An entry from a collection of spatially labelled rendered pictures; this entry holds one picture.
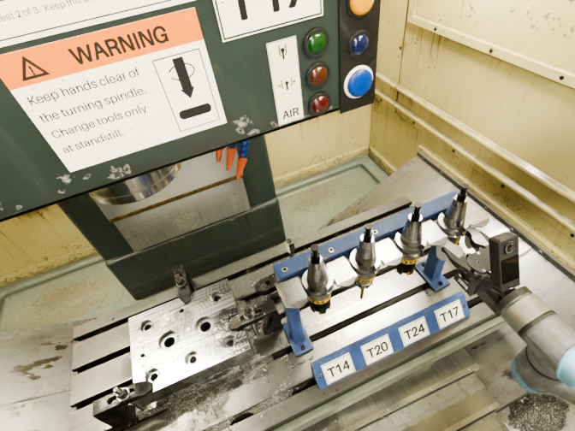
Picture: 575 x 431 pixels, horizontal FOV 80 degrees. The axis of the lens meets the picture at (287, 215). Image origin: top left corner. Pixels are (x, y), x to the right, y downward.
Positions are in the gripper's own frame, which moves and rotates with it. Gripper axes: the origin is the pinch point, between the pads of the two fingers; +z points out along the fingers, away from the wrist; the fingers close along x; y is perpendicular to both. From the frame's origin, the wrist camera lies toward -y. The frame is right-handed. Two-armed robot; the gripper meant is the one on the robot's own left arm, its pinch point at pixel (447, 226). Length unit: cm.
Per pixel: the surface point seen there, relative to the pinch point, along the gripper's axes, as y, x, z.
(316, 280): -5.7, -34.0, -2.5
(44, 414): 51, -120, 24
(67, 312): 64, -122, 70
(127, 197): -30, -58, 9
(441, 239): -2.2, -4.9, -3.5
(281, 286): -2.1, -40.1, 1.2
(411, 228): -7.9, -12.3, -1.6
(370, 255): -6.4, -22.3, -2.6
